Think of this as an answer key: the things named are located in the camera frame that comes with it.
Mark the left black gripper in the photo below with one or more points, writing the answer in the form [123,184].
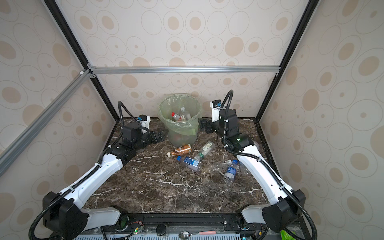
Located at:
[161,137]

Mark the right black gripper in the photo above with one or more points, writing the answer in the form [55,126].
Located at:
[209,122]

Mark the clear bottle green cap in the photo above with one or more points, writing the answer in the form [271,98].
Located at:
[205,150]

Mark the clear square bottle white cap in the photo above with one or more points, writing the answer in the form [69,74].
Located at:
[185,114]

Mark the white bottle red cap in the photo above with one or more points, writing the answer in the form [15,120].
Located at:
[176,117]

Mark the brown tea bottle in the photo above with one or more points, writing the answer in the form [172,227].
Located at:
[181,151]

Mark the blue label bottle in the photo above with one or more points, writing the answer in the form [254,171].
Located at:
[189,163]

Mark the crushed clear bottle blue cap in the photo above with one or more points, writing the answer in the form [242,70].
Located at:
[220,166]

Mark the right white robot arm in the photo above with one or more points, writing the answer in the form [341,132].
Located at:
[285,204]

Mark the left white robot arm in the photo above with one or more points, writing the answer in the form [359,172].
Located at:
[64,213]

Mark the grey mesh waste bin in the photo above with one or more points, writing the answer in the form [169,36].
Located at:
[180,123]

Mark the green plastic bin liner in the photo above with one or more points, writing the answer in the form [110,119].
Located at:
[180,120]

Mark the clear bottle blue cap right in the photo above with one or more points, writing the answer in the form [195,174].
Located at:
[231,172]

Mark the black round knob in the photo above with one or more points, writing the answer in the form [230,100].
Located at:
[161,230]

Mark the green packet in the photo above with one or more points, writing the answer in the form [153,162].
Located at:
[286,236]

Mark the left slanted aluminium bar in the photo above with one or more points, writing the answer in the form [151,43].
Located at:
[25,138]

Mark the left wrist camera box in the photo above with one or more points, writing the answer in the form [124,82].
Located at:
[144,120]

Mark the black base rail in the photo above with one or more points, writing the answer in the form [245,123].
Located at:
[229,226]

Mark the horizontal aluminium frame bar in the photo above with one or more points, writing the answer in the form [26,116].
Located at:
[185,70]

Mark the metal spoon pink handle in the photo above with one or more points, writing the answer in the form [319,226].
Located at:
[185,235]

